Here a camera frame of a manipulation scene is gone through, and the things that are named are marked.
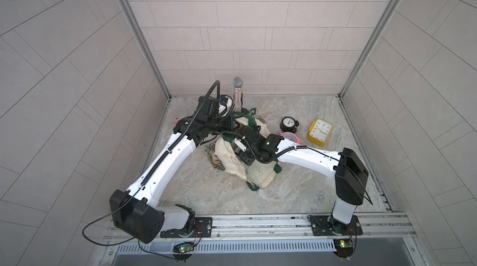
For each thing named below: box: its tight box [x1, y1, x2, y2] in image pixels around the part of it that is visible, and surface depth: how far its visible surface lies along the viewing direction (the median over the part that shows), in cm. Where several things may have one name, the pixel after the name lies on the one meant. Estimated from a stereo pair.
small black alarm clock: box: [279, 116, 300, 134], surface depth 101 cm
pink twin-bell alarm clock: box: [279, 131, 303, 145], surface depth 98 cm
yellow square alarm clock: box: [306, 118, 334, 147], surface depth 99 cm
